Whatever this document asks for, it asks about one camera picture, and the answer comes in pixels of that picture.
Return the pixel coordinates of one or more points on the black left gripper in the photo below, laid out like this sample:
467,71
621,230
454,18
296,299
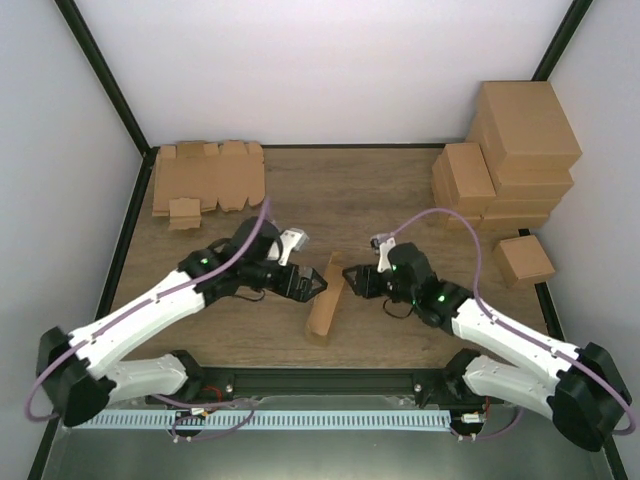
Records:
301,293

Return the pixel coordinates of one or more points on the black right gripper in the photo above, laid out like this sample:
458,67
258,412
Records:
366,286

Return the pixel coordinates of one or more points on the brown cardboard box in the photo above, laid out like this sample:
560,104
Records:
321,316

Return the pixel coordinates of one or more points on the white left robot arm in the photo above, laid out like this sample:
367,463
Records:
86,370

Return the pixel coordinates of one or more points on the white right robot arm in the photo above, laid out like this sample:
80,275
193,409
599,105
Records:
579,389

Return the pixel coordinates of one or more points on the medium folded cardboard box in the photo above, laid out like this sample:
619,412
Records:
461,181

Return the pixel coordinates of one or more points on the small single cardboard box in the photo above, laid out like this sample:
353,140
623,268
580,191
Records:
522,261

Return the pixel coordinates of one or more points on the large top cardboard box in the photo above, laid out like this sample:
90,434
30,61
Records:
520,126

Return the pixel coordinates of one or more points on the stack of flat cardboard blanks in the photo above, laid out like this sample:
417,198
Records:
228,175

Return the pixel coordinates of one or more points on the small loose cardboard flap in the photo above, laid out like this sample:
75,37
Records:
184,213

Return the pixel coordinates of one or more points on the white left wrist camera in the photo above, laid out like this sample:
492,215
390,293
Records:
290,240

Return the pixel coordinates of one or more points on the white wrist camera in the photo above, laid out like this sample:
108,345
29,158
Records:
382,244
290,240

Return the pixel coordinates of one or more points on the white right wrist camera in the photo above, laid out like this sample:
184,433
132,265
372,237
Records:
382,244

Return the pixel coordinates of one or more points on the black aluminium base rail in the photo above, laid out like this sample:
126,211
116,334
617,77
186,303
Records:
423,386

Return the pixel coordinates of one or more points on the light blue slotted cable duct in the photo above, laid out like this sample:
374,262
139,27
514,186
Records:
276,420

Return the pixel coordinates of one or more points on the black frame post left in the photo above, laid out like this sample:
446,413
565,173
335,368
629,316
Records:
92,52

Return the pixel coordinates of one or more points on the black frame post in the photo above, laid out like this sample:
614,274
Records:
561,39
92,52

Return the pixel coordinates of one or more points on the black frame post right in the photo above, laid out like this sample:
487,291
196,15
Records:
561,39

